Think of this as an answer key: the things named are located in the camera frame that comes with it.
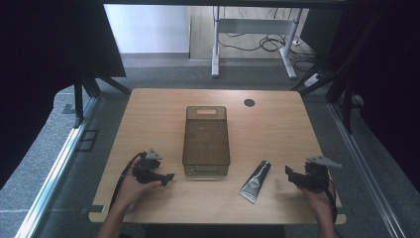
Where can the black curtain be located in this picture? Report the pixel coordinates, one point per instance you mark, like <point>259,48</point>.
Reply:
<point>49,66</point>
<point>379,66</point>

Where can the silver metal floor rail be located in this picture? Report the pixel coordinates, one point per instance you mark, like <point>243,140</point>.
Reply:
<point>363,165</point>
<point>56,172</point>

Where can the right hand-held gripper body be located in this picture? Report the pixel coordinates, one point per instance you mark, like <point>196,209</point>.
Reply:
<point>313,177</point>

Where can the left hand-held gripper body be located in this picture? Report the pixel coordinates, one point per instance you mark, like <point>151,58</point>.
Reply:
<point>145,170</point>

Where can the black metal stand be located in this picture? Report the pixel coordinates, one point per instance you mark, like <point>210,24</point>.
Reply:
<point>89,89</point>
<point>343,95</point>

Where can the white metal desk frame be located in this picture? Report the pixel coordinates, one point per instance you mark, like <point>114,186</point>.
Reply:
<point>254,26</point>

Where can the brown transparent plastic basket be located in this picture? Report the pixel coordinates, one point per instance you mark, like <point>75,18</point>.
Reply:
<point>206,142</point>

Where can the black and silver tube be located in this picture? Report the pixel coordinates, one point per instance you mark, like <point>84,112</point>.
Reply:
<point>255,183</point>

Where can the person's left hand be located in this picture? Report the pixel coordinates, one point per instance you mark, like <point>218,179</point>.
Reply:
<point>132,191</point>

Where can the white power strip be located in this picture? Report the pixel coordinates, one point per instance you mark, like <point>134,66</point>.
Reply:
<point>312,80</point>

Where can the black round table grommet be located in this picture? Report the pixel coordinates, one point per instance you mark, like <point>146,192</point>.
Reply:
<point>249,102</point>

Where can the person's right hand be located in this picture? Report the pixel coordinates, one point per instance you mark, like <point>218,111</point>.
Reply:
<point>318,200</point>

